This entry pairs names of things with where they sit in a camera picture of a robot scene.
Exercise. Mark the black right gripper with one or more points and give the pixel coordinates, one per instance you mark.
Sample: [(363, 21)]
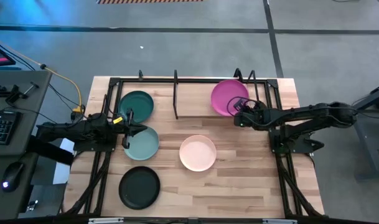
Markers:
[(257, 117)]

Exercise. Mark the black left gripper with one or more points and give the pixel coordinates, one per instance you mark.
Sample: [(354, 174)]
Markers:
[(127, 129)]

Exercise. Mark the grey-blue plate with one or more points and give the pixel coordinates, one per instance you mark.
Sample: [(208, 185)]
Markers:
[(144, 147)]

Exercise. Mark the dark green plate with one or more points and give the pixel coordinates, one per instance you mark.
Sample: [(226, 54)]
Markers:
[(140, 102)]

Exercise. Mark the magenta plate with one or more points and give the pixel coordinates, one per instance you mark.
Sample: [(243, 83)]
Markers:
[(226, 93)]

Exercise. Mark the peach plate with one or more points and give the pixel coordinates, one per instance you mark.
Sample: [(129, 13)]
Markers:
[(198, 153)]

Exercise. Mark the black plate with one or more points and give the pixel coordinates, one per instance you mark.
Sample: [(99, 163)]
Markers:
[(139, 188)]

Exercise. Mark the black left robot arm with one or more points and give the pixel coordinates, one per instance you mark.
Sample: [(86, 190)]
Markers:
[(71, 130)]

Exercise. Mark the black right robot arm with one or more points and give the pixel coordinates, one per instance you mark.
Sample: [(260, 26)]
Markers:
[(316, 113)]

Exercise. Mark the yellow label tag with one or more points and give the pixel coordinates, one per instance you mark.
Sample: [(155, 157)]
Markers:
[(118, 120)]

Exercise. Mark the black dish rack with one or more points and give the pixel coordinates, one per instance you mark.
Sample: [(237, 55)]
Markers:
[(175, 99)]

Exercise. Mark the white paper sheet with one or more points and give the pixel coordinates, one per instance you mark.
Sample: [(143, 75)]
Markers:
[(61, 174)]

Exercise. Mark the grey desk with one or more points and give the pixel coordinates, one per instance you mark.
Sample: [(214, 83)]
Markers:
[(21, 93)]

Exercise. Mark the grey metal stand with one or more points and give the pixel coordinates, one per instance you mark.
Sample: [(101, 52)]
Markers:
[(366, 143)]

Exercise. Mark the black desk clamp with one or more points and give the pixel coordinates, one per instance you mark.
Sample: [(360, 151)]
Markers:
[(13, 95)]

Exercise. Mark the small silver clip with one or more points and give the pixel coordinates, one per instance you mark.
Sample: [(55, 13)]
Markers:
[(32, 206)]

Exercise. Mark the black computer mouse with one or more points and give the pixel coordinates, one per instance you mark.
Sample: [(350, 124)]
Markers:
[(12, 175)]

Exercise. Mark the black backlit keyboard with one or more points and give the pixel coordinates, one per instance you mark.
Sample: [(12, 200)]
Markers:
[(2, 127)]

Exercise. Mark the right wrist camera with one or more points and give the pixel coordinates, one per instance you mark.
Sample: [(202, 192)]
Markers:
[(239, 104)]

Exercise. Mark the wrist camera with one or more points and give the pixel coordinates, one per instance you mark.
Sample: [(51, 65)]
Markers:
[(239, 104), (113, 119)]

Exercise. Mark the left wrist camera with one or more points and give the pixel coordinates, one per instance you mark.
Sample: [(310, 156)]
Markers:
[(113, 119)]

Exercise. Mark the black aluminium rig frame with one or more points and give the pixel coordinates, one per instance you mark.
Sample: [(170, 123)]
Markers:
[(145, 81)]

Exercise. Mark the silver table bracket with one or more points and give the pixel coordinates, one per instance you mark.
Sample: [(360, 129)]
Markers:
[(279, 221), (105, 220)]

